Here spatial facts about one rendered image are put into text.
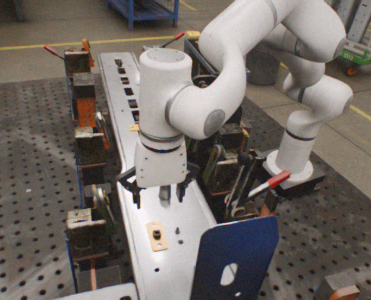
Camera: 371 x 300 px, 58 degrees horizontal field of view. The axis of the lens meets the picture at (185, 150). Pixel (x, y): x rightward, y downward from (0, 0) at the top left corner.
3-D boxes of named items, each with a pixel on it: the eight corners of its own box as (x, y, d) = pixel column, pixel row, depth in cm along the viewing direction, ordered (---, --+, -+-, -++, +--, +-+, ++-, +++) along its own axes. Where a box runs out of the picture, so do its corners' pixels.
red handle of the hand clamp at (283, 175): (227, 198, 82) (283, 164, 80) (230, 202, 83) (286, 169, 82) (233, 211, 79) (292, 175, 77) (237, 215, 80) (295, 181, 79)
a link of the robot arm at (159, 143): (181, 111, 65) (179, 124, 67) (135, 115, 63) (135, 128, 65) (194, 136, 59) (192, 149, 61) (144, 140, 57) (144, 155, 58)
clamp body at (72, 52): (68, 114, 175) (58, 45, 153) (97, 112, 179) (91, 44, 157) (69, 125, 167) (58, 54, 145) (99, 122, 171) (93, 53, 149)
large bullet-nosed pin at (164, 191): (157, 196, 92) (158, 178, 88) (168, 194, 93) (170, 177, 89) (160, 205, 89) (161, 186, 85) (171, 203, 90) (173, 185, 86)
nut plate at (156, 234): (145, 223, 82) (145, 220, 81) (160, 221, 83) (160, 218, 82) (152, 252, 75) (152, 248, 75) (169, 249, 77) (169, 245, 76)
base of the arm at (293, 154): (298, 148, 150) (310, 114, 138) (321, 178, 136) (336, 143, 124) (258, 153, 146) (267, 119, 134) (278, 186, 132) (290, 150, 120)
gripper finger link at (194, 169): (201, 155, 69) (197, 175, 72) (164, 157, 66) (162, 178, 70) (203, 158, 68) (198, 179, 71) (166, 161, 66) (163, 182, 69)
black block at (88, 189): (85, 249, 110) (75, 183, 93) (118, 243, 113) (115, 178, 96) (87, 270, 104) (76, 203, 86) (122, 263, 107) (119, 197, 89)
